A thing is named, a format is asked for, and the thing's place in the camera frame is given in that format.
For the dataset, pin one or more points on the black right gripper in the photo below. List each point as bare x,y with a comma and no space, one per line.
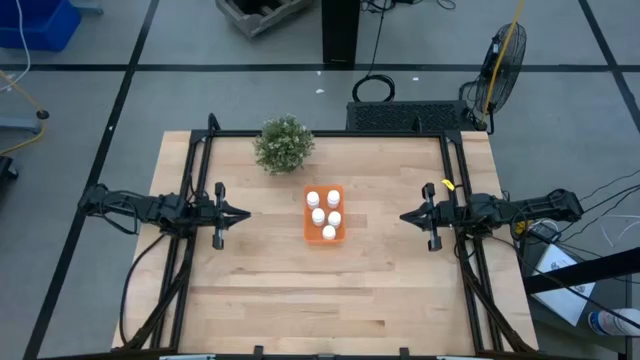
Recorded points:
450,214

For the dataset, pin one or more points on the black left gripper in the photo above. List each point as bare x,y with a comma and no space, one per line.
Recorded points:
219,220

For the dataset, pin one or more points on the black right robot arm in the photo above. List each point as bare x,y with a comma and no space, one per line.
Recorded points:
530,207

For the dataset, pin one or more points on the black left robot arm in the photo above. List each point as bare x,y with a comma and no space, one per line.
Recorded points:
145,207

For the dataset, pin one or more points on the orange plastic basket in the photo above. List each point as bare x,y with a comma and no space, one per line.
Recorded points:
309,234

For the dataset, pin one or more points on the yellow tag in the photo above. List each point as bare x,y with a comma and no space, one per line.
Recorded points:
448,184

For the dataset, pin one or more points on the small green potted plant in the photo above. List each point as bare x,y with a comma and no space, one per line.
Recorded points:
284,145

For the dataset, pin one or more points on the black perforated metal case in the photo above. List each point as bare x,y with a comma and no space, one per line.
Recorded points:
405,116

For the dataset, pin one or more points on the white cardboard box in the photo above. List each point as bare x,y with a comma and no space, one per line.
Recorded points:
562,295

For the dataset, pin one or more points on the black floor fan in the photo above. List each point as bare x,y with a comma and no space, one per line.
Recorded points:
502,75

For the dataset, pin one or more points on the black metal beam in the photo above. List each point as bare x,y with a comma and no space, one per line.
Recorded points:
580,272

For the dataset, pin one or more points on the grey wooden crate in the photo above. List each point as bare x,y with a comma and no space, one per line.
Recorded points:
260,17

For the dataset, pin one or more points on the black upright column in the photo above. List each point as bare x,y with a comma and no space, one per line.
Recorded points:
341,30

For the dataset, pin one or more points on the white spray can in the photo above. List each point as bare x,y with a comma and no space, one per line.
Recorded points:
612,322

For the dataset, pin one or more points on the black floor object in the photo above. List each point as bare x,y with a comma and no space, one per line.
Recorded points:
7,167

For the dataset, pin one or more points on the grey stand base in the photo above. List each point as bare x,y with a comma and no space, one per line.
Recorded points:
20,125

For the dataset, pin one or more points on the blue plastic bin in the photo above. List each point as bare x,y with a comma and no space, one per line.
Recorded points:
40,22

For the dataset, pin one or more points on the black metal table frame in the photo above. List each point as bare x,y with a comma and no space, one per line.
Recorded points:
350,134

